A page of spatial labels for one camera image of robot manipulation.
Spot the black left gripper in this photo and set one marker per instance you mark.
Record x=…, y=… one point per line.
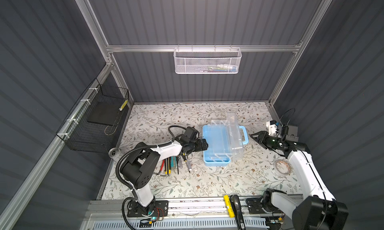
x=199, y=147

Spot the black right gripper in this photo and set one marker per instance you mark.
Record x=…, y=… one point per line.
x=262, y=138

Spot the blue clear plastic tool box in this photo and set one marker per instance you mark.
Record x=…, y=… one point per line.
x=226, y=141

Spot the clear handled screwdriver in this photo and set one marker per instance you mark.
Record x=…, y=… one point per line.
x=189, y=166

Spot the orange handled screwdriver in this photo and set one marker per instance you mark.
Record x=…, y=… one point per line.
x=177, y=161

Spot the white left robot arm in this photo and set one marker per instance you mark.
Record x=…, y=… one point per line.
x=136, y=167

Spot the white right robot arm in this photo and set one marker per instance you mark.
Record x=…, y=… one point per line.
x=319, y=209

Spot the teal utility knife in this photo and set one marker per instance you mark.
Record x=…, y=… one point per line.
x=173, y=163

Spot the yellow black utility knife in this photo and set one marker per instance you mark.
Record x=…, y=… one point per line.
x=168, y=166

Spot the black pad in basket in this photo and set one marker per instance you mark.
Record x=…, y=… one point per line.
x=107, y=114

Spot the red handled tool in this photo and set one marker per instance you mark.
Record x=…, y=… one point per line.
x=162, y=172

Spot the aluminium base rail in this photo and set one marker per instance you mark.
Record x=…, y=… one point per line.
x=185, y=214

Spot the yellow marker on rail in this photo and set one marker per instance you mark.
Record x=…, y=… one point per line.
x=229, y=206

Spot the black handle on rail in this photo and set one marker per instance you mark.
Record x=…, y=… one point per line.
x=237, y=209

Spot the white wire mesh basket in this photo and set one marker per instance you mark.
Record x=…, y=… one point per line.
x=207, y=60

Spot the black wire mesh basket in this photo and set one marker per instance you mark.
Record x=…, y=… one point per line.
x=79, y=135

